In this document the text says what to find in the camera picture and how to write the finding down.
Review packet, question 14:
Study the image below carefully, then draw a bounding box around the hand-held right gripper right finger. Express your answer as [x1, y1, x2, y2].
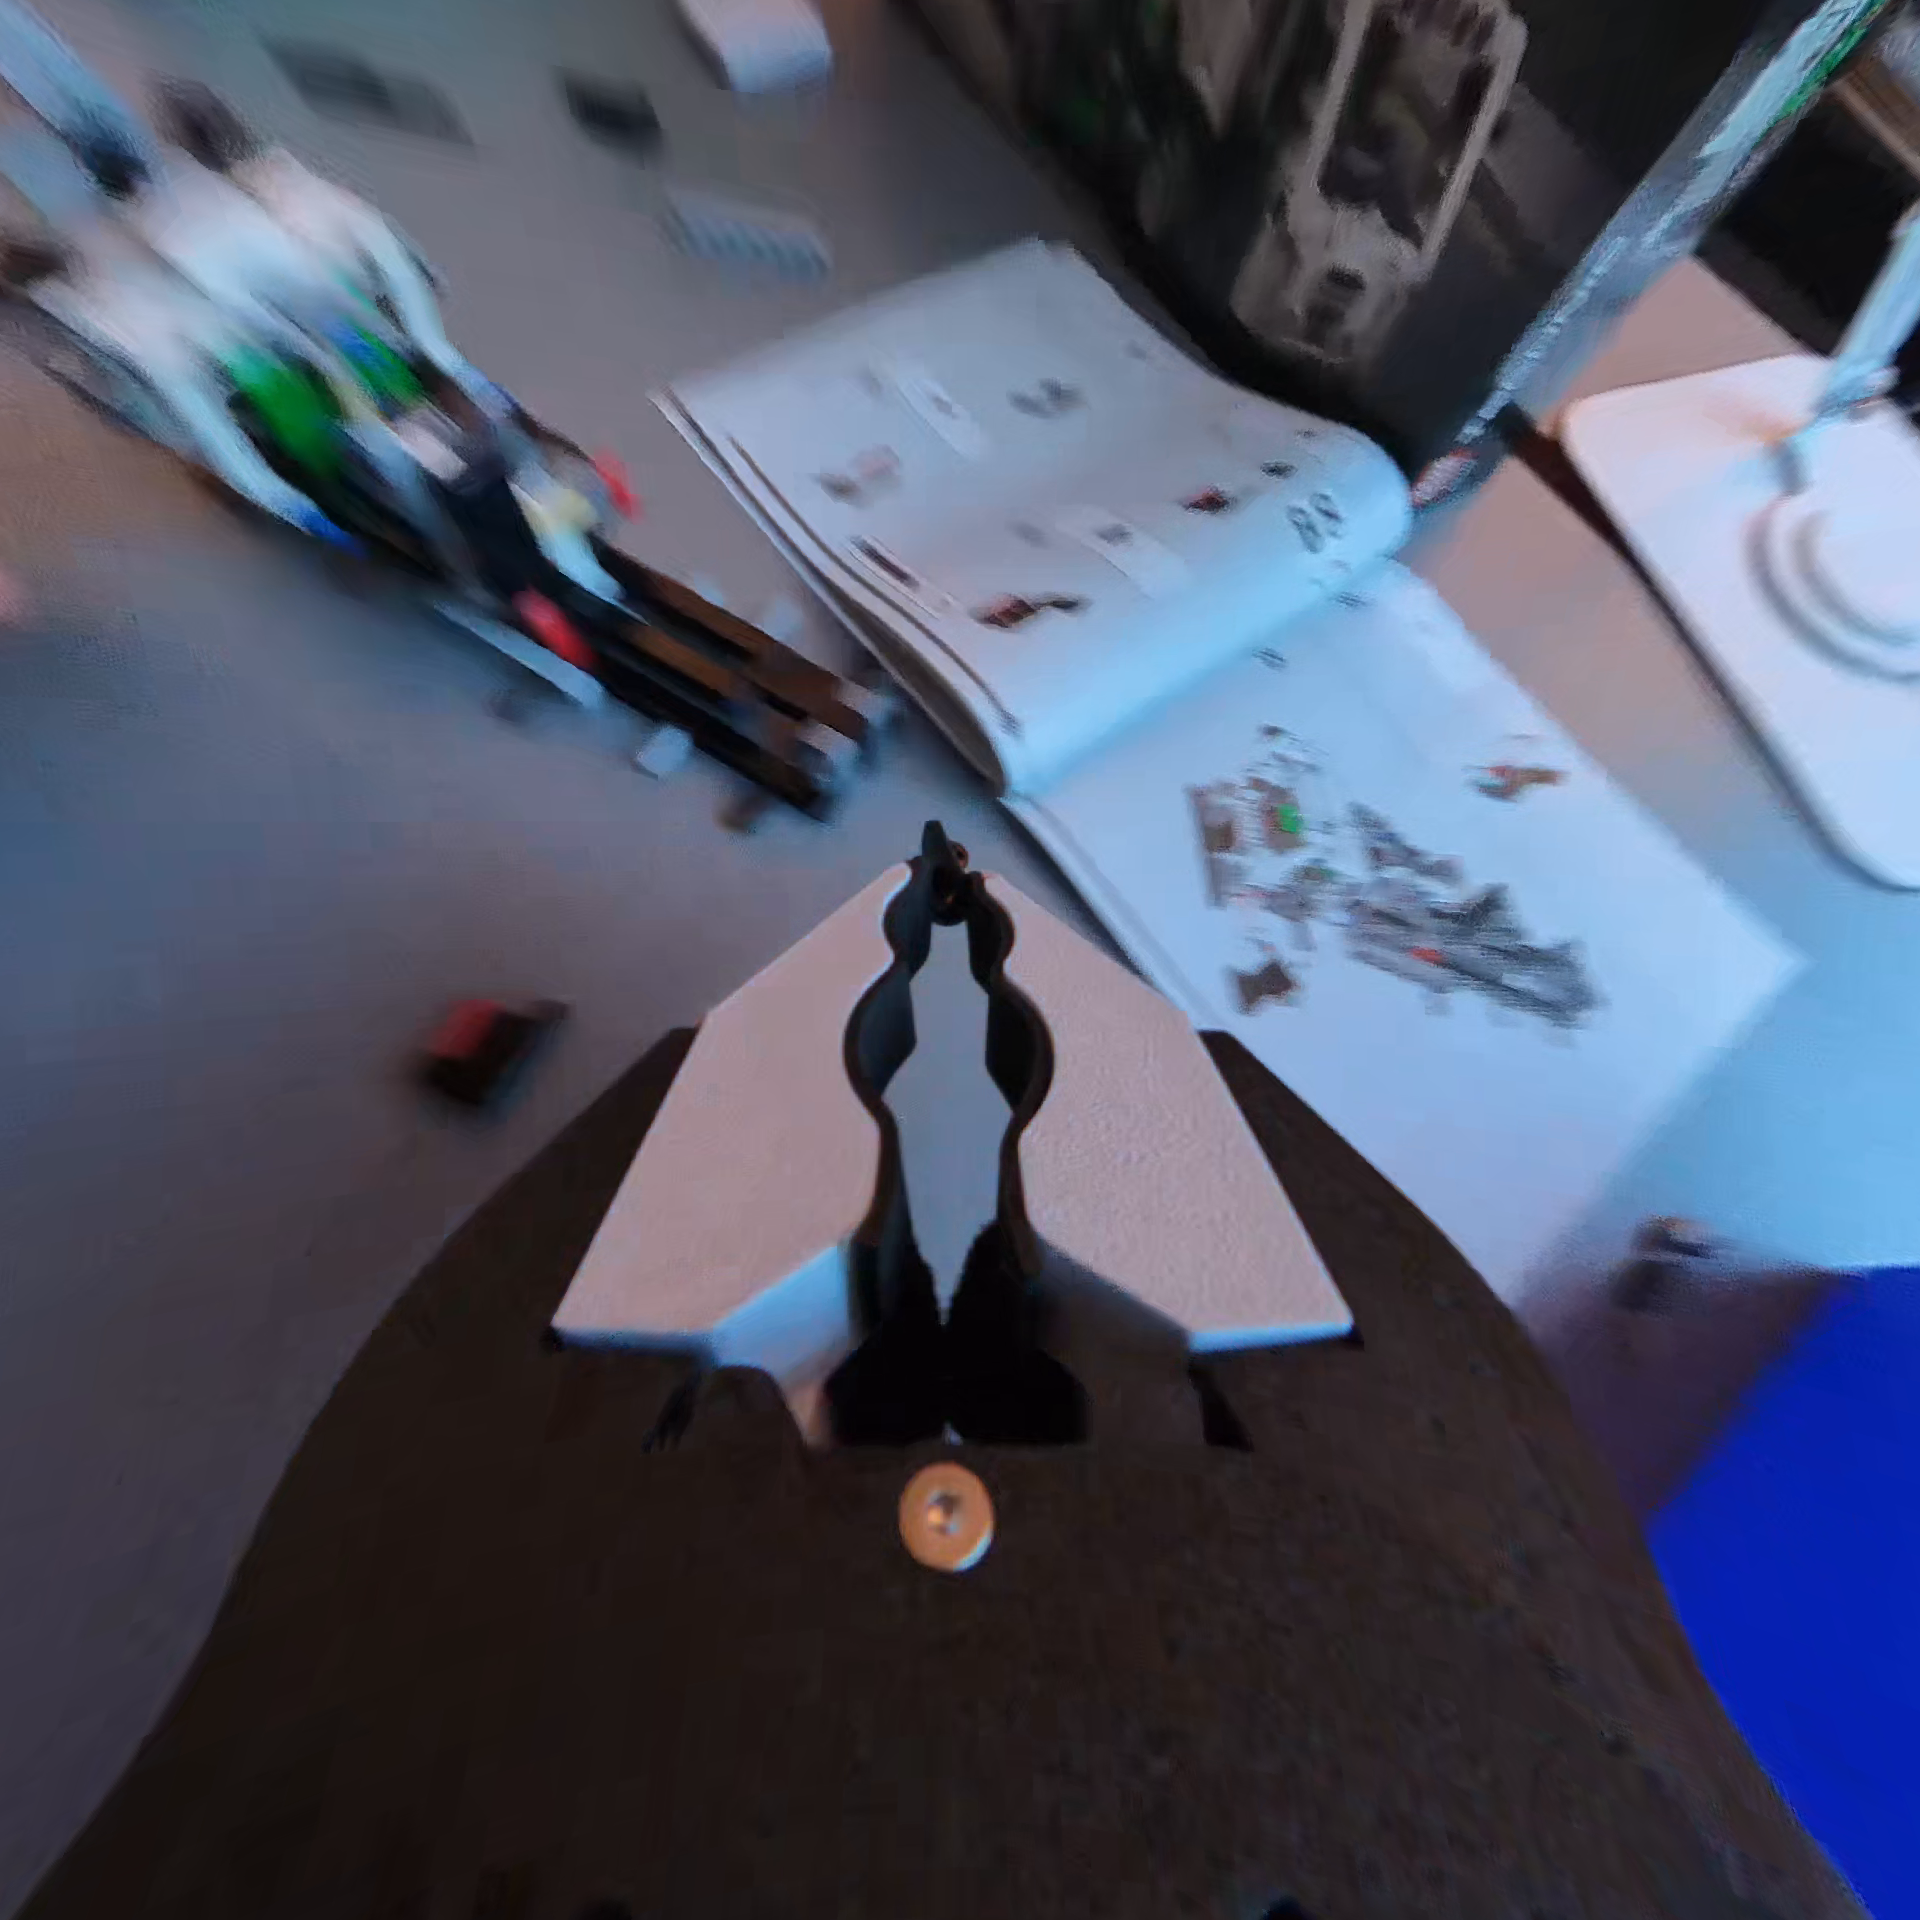
[962, 864, 1354, 1347]

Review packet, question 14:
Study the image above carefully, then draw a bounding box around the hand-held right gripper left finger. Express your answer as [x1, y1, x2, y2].
[553, 862, 939, 1441]

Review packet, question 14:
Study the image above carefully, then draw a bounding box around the grey lego beam with holes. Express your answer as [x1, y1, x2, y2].
[660, 186, 836, 284]

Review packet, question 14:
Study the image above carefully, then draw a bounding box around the instruction sign on white stand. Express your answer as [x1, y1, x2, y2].
[1562, 196, 1920, 890]

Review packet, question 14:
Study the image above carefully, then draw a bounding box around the black red lego connector assembly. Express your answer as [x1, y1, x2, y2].
[417, 995, 576, 1119]

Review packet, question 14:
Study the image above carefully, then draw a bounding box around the open lego instruction booklet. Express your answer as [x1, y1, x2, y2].
[650, 241, 1804, 1290]

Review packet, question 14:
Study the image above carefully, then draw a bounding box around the blue storage bin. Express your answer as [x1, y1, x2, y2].
[1642, 1269, 1920, 1920]

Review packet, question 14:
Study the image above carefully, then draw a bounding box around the partly built lego truck model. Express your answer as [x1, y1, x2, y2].
[0, 83, 901, 825]

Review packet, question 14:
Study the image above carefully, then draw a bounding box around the dark lego set box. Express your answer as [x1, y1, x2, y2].
[901, 0, 1891, 463]

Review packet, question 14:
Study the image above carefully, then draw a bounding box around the white lego panel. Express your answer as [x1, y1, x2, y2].
[676, 0, 836, 95]

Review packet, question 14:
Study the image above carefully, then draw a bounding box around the black curved lego piece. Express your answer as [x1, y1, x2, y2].
[558, 69, 664, 149]

